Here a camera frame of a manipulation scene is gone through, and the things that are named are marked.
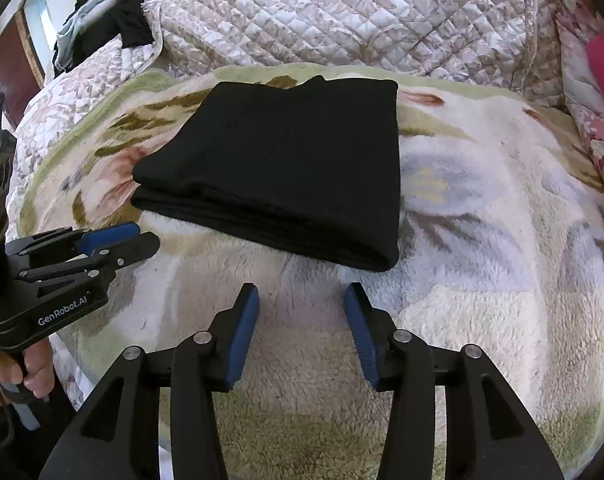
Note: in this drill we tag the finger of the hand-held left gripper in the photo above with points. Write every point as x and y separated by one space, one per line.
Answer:
109 237
131 255

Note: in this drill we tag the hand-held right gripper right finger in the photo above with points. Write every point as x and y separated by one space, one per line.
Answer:
362 340

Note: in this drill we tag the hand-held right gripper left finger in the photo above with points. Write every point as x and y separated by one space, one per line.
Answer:
244 330

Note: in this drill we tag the black pants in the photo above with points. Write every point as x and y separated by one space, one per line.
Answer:
292 160

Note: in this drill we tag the person's left hand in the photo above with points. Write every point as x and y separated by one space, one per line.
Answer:
39 367

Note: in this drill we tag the floral fleece blanket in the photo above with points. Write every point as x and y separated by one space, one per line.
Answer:
482 270

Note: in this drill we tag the person's dark clothing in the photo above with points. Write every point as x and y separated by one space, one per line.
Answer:
11 455

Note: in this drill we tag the dark red door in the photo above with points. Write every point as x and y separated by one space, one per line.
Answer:
11 65

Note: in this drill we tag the light blue garment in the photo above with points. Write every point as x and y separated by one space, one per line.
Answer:
76 30

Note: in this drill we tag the black garment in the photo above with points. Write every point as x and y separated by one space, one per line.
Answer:
126 22

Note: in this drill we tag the quilted beige bedspread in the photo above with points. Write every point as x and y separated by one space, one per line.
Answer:
357 15

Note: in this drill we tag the pink floral pillow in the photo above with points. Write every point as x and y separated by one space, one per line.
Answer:
577 95

